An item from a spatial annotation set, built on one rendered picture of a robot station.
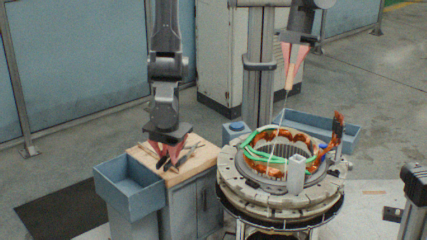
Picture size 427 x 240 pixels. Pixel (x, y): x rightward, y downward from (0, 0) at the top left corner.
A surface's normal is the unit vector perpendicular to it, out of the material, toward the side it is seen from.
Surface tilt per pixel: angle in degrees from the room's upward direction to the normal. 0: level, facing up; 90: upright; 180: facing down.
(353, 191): 0
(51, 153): 0
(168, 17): 86
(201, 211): 90
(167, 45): 86
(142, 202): 90
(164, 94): 7
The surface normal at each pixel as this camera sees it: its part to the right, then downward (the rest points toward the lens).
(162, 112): 0.04, 0.50
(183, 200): 0.67, 0.36
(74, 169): 0.00, -0.88
